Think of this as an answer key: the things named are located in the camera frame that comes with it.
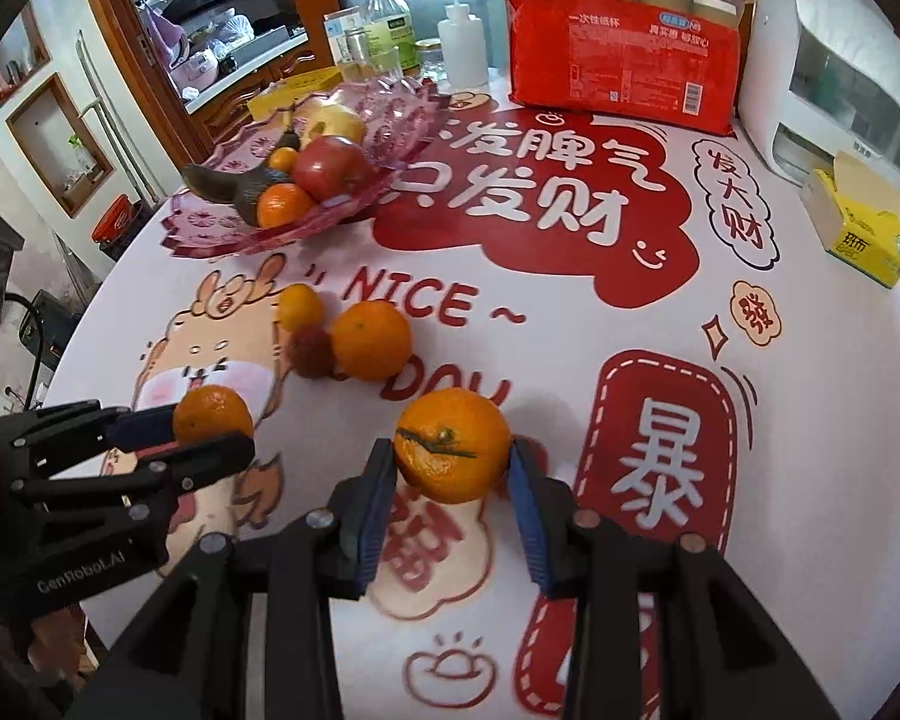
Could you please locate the small metal can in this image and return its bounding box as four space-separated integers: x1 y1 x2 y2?
343 26 373 81

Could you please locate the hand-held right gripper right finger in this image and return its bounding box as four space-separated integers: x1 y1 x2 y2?
506 435 841 720

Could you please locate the red apple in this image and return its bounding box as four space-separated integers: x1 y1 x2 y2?
292 136 372 203

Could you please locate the small glass jar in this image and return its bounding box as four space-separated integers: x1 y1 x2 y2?
416 37 448 80

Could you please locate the red lychee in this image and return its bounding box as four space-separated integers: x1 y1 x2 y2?
291 326 336 380

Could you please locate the printed table cover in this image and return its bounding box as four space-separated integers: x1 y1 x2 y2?
45 75 900 720

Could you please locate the pink glass bowl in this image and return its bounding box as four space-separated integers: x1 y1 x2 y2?
157 75 455 260

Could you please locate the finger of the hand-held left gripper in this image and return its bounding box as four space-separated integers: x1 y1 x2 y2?
0 400 179 476
13 433 258 534

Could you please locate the red bucket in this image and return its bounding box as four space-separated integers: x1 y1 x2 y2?
90 195 137 242

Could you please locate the small white carton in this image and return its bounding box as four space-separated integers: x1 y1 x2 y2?
322 7 365 65

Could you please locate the yellow-green pear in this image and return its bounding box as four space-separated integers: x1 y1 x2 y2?
300 101 367 147

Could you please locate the white towel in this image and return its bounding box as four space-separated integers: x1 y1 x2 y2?
786 0 900 128

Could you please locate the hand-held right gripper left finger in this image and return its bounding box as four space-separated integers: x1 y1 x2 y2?
67 436 398 720

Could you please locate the flat yellow box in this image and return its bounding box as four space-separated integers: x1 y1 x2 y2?
247 67 346 121

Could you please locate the orange with leaf stem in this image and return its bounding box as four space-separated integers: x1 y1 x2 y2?
394 388 512 505

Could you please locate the large orange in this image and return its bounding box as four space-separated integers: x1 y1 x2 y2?
256 184 316 231

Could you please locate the yellow tissue box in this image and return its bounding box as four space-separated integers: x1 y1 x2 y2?
799 150 900 290

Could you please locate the white countertop appliance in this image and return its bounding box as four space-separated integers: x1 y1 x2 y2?
739 0 900 190

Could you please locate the dark green long avocado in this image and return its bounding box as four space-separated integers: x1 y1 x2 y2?
182 163 293 227

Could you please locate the clear bottle with green label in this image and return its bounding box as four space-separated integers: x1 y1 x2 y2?
360 0 415 81

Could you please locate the white squeeze bottle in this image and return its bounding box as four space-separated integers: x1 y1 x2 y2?
436 4 491 89

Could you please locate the wooden kitchen base cabinet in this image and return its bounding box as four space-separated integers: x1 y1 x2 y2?
193 52 332 145

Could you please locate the red pack of paper cups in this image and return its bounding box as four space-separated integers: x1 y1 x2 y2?
504 0 755 138

